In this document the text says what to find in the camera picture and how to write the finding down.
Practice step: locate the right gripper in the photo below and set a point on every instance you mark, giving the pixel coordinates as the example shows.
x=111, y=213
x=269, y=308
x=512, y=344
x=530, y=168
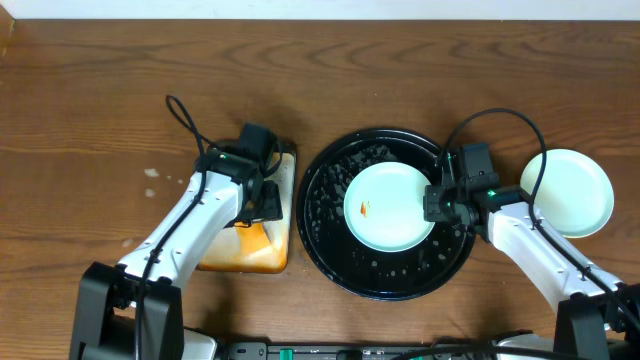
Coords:
x=433, y=210

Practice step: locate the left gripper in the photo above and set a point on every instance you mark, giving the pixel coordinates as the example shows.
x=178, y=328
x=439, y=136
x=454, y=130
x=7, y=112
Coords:
x=270, y=201

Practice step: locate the green and yellow sponge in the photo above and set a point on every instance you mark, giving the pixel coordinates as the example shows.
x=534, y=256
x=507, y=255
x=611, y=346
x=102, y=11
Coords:
x=252, y=238

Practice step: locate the light blue plate front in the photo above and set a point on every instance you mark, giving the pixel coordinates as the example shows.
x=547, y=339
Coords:
x=383, y=207

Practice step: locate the light green plate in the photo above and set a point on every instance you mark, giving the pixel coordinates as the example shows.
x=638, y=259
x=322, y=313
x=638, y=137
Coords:
x=576, y=195

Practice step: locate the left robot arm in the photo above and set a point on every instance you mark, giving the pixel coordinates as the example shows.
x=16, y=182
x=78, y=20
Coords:
x=133, y=310

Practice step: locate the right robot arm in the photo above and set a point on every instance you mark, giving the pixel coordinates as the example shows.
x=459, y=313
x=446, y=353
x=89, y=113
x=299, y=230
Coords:
x=597, y=315

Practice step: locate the rectangular black soapy tray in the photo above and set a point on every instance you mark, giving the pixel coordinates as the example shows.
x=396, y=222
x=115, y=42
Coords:
x=224, y=253

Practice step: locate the round black tray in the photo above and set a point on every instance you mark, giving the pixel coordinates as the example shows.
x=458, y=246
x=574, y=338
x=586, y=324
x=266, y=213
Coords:
x=335, y=250

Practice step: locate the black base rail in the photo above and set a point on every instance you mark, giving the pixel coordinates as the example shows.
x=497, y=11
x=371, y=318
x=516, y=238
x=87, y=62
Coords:
x=264, y=350

